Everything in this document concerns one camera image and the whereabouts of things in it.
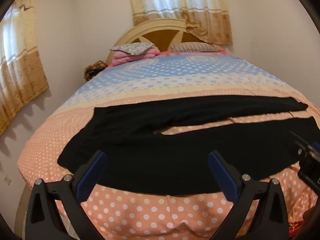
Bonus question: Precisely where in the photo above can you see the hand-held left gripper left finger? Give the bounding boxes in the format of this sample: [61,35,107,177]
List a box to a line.
[25,150,108,240]

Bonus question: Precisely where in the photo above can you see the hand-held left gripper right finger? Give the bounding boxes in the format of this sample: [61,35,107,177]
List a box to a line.
[208,150,290,240]

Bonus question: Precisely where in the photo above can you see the red patterned cloth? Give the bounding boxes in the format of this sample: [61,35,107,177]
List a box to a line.
[287,219,309,237]

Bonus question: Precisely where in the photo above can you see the cream wooden headboard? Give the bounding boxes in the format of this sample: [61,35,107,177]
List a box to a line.
[106,18,208,67]

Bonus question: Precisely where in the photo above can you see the beige lace window curtain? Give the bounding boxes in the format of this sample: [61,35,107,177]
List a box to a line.
[126,0,233,46]
[0,0,50,137]

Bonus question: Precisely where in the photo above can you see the grey dotted pillow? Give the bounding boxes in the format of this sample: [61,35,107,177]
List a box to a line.
[110,42,155,55]

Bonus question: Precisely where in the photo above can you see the polka dot bed blanket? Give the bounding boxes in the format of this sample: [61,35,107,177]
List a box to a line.
[17,52,320,240]

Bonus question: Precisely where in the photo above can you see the brown patterned bag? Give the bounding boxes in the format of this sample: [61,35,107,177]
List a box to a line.
[84,60,108,82]

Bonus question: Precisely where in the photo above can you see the striped pillow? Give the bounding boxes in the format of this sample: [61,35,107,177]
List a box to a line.
[171,42,220,53]

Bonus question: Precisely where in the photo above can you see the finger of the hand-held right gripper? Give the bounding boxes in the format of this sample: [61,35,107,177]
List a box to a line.
[289,131,310,148]

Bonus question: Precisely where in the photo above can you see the black pants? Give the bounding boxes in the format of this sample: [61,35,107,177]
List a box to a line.
[57,96,320,196]

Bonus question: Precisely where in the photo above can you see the pink folded blanket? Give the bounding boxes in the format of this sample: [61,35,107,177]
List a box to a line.
[111,48,160,67]

